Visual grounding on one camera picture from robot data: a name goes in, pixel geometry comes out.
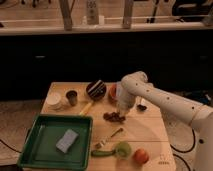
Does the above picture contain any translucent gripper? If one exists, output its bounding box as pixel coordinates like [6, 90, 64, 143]
[117, 97, 135, 117]

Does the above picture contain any dark red grape bunch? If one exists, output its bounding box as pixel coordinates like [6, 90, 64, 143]
[103, 112, 125, 122]

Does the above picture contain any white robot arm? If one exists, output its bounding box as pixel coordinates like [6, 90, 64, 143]
[117, 71, 213, 171]

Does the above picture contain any orange plate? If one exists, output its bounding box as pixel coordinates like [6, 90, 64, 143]
[108, 84, 117, 102]

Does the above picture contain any dark brown bowl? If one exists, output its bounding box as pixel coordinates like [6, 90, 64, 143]
[86, 80, 106, 101]

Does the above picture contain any striped black white object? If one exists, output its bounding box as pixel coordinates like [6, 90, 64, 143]
[88, 80, 104, 96]

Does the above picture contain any silver fork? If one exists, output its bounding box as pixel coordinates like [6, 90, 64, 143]
[95, 128, 124, 149]

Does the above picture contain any green measuring scoop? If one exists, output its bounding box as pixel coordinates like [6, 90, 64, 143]
[91, 141, 132, 159]

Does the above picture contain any dark metal cup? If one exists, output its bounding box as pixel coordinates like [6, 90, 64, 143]
[66, 90, 77, 106]

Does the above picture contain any orange tomato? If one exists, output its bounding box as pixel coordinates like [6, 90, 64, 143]
[133, 148, 149, 165]

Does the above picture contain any white small bowl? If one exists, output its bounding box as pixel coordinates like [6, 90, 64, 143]
[46, 92, 62, 109]

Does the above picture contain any blue-grey sponge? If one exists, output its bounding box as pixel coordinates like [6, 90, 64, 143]
[56, 129, 78, 153]

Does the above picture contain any green plastic tray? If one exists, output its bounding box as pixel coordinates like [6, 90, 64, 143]
[17, 114, 93, 171]

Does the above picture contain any black ladle white handle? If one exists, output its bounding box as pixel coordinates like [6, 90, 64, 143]
[137, 98, 147, 111]

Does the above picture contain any black power cable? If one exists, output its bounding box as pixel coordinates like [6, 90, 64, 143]
[170, 128, 197, 171]

